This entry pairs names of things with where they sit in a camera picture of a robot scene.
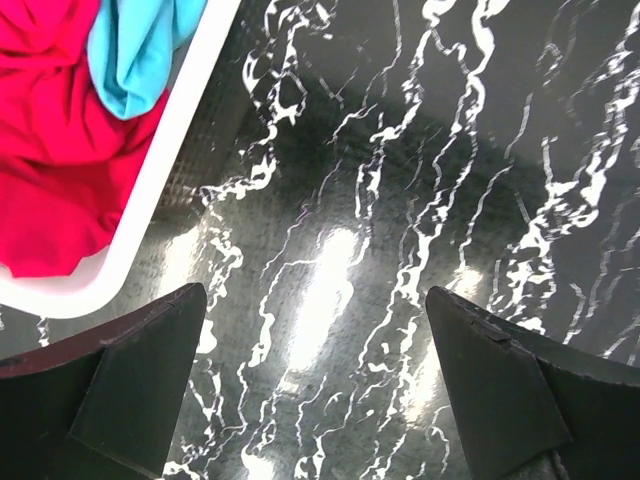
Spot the white plastic laundry basket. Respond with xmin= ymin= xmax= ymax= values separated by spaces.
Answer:
xmin=1 ymin=1 xmax=240 ymax=319

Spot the light blue shirt in basket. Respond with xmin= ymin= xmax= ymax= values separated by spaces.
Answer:
xmin=86 ymin=0 xmax=207 ymax=120

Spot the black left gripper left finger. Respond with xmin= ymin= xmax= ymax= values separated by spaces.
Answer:
xmin=1 ymin=283 xmax=207 ymax=479

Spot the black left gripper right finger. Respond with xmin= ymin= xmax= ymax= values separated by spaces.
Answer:
xmin=426 ymin=287 xmax=639 ymax=479

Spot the red shirt in basket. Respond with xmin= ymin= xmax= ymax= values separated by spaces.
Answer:
xmin=1 ymin=1 xmax=163 ymax=278

